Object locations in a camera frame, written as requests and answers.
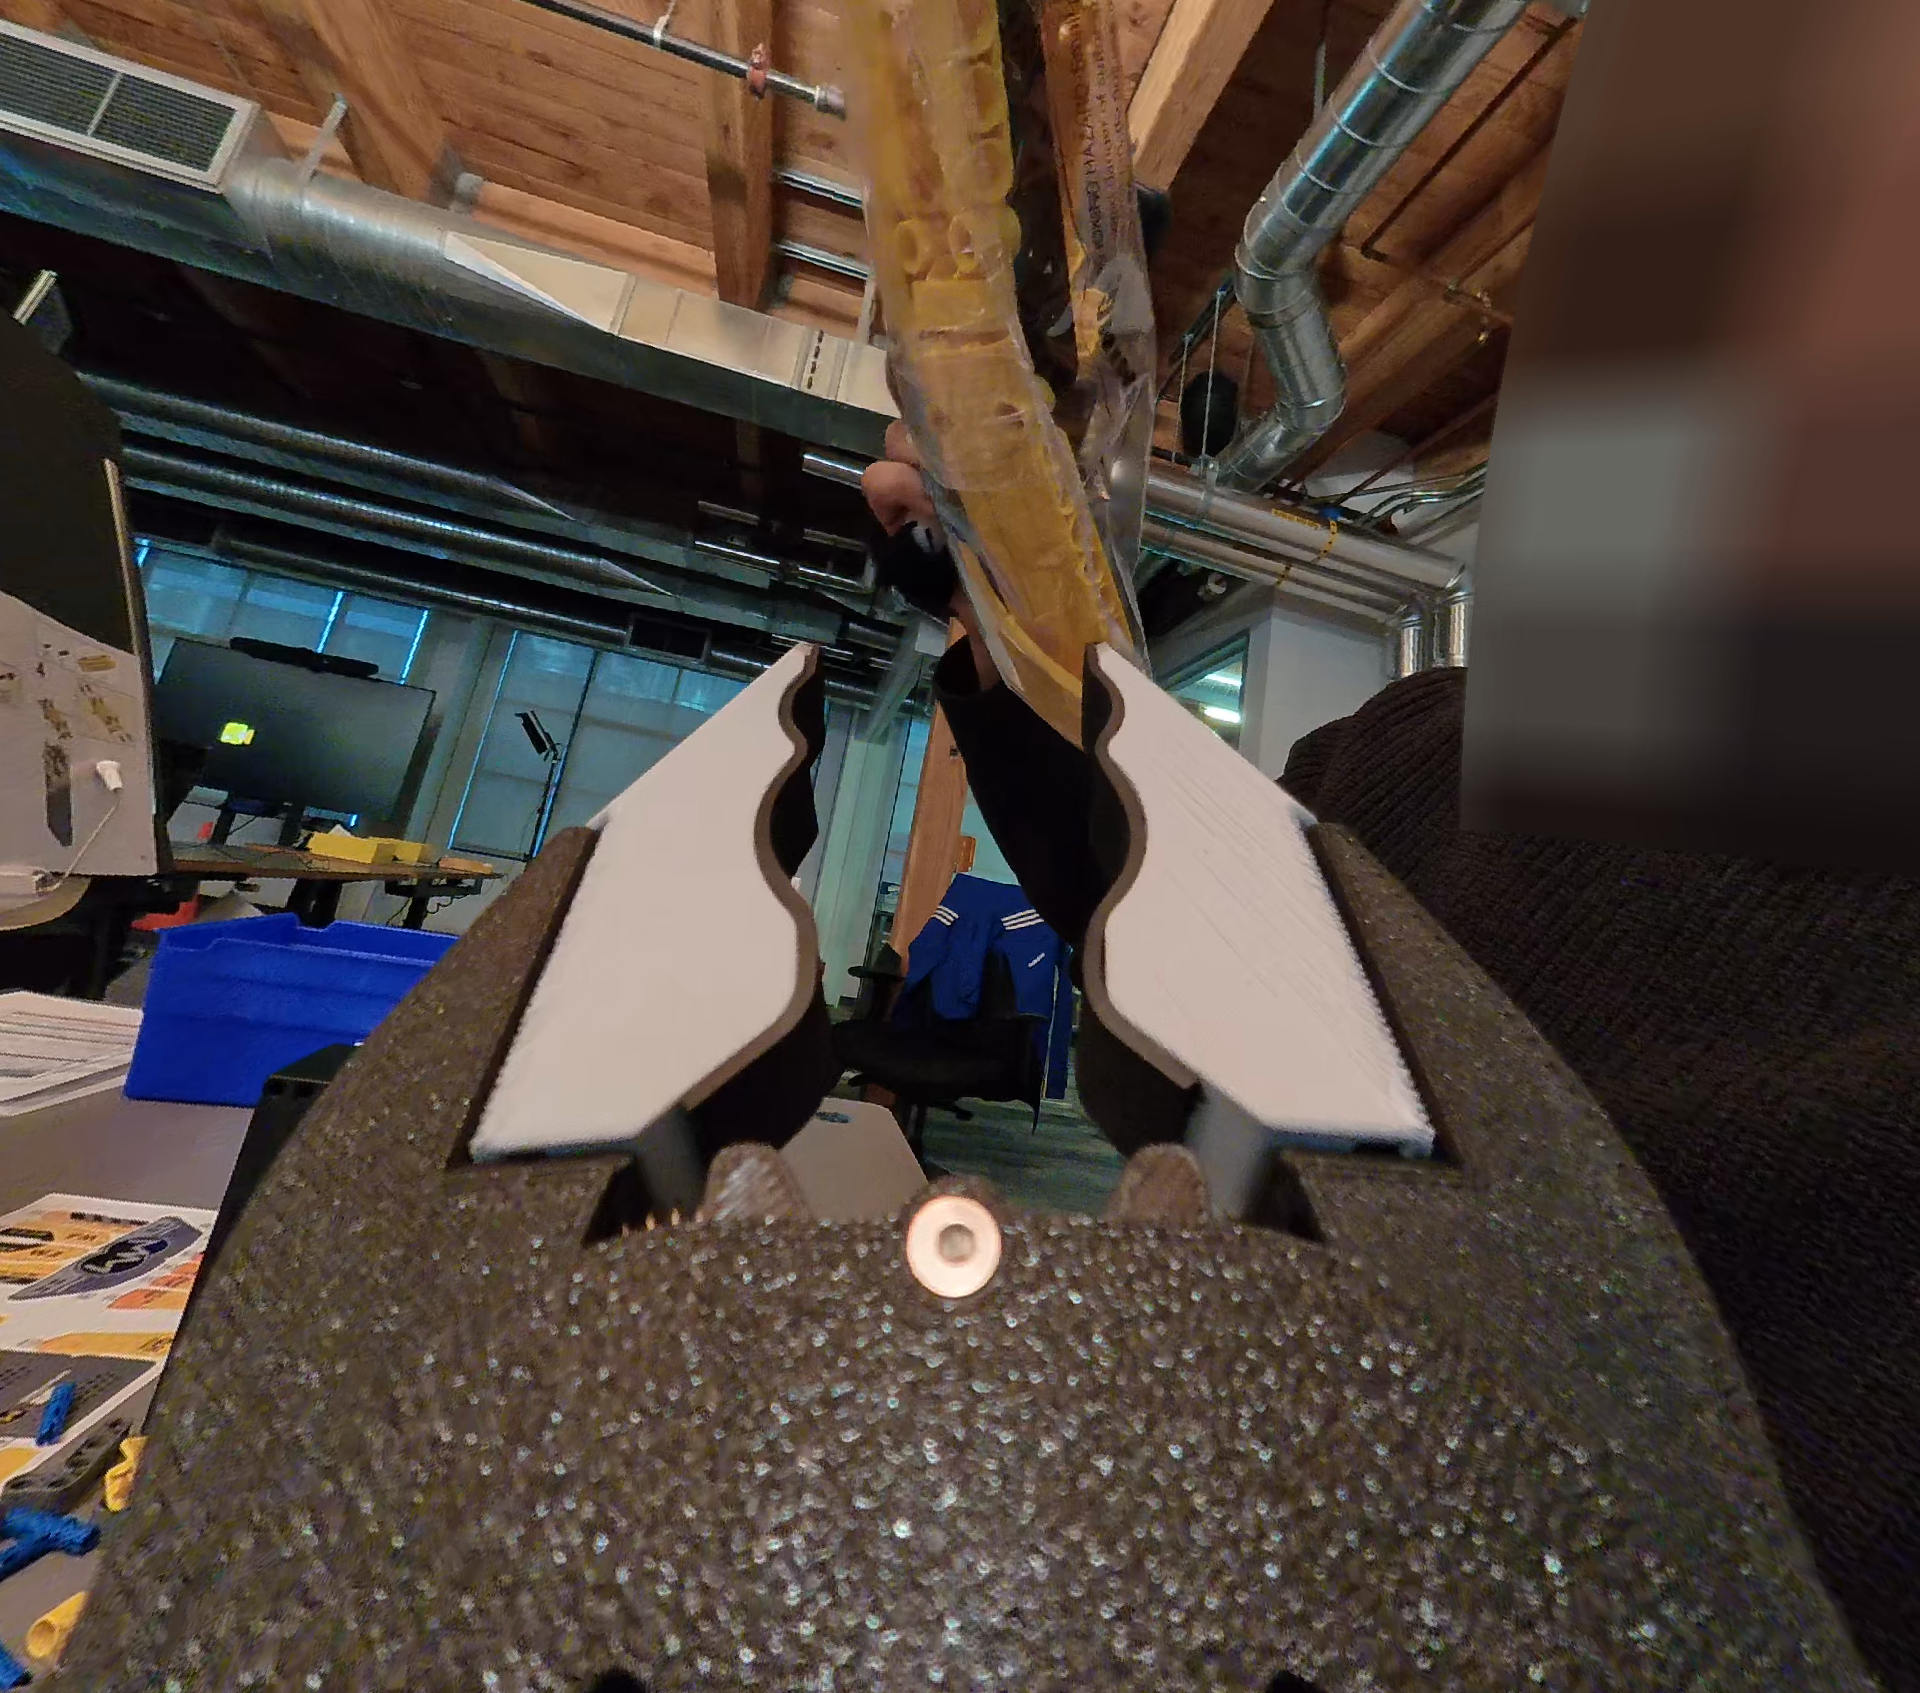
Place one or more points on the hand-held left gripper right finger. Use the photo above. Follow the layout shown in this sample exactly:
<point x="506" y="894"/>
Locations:
<point x="1264" y="972"/>

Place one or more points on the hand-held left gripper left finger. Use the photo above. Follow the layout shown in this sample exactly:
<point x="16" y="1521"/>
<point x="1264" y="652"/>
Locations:
<point x="662" y="972"/>

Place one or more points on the black perforated block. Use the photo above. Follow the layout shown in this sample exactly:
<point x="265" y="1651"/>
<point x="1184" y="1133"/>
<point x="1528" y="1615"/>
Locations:
<point x="304" y="1085"/>

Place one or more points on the clear bag of yellow beams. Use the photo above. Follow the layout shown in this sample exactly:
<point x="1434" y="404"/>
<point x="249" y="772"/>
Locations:
<point x="963" y="298"/>

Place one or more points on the person's right hand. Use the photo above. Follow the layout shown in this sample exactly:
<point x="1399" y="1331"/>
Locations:
<point x="897" y="489"/>

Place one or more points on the wooden table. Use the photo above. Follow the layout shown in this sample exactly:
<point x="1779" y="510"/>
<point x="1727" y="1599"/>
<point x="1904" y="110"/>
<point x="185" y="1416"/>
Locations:
<point x="447" y="876"/>

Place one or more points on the black office chair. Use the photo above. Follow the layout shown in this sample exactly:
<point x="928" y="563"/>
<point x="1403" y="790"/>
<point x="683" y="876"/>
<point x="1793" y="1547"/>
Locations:
<point x="928" y="1066"/>

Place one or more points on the blue jacket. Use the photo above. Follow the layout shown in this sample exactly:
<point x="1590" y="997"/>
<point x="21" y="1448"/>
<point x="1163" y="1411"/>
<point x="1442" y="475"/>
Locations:
<point x="977" y="972"/>

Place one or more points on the yellow block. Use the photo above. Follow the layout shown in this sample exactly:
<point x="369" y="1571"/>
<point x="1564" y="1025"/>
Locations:
<point x="364" y="853"/>

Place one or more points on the blue plastic bin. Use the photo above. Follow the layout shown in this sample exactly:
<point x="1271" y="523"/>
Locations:
<point x="268" y="1016"/>

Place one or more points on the black knit sweater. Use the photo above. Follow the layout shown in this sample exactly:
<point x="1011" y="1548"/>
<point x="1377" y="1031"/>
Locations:
<point x="1650" y="1048"/>

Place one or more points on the black monitor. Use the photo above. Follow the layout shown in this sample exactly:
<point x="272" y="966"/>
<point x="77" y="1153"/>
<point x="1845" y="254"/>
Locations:
<point x="304" y="749"/>

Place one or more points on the white metal book stand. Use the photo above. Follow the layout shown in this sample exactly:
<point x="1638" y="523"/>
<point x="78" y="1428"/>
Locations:
<point x="110" y="772"/>

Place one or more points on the white printed paper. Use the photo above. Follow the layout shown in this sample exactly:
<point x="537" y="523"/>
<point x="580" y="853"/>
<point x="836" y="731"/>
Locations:
<point x="59" y="1048"/>

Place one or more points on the printed sticker sheet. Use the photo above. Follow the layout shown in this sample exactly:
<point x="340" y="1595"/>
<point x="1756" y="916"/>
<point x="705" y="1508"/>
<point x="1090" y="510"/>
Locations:
<point x="104" y="1251"/>

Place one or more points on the instruction booklet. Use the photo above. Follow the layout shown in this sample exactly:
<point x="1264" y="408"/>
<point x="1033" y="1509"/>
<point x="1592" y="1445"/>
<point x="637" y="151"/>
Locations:
<point x="77" y="749"/>

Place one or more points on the pile of plastic building pieces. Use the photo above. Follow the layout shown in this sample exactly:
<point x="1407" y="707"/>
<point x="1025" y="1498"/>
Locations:
<point x="53" y="1531"/>

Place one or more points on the white vent grille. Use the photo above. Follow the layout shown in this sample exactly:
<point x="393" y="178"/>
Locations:
<point x="104" y="102"/>

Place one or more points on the silver round duct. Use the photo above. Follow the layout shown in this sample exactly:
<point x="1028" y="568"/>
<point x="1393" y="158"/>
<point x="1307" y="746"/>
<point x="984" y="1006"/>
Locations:
<point x="1291" y="533"/>

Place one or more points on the rectangular metal air duct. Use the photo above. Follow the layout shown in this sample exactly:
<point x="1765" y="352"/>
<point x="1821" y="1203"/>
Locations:
<point x="678" y="329"/>

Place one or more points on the silver spiral air duct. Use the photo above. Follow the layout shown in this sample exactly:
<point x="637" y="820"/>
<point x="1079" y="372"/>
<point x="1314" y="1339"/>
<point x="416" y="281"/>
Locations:
<point x="1307" y="267"/>

